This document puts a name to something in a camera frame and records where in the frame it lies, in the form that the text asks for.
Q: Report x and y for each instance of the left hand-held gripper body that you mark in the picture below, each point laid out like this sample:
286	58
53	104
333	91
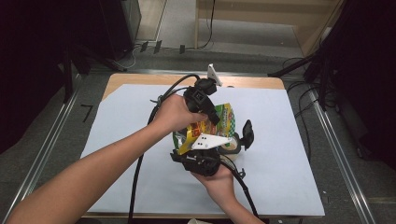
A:
199	96

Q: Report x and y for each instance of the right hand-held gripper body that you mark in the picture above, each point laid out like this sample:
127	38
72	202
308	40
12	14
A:
202	163

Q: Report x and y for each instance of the yellow green spouted pouch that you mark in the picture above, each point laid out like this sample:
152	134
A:
225	121

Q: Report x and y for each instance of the person's right hand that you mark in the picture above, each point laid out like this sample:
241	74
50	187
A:
219	185

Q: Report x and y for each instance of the person's left hand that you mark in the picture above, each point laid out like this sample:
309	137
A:
172	115

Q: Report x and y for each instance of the white crumpled paper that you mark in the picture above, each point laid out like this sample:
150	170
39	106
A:
197	221

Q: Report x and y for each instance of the wooden table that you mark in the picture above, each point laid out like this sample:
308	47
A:
130	81

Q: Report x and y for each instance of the black stand leg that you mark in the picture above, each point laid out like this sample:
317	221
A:
289	67

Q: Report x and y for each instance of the dark cabinet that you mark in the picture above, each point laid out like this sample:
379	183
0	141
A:
130	18

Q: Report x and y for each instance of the black curtain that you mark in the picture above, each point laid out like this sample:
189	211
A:
367	77
31	62

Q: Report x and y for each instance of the metal floor rail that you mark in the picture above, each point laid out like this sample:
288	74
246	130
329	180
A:
236	73
40	161
341	161

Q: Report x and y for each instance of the small black floor bracket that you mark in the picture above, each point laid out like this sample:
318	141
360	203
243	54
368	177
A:
144	46
182	49
157	46

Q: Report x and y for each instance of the light wooden frame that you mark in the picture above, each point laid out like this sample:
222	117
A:
314	34

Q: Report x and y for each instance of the black stand post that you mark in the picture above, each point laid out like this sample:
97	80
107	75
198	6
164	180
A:
67	84

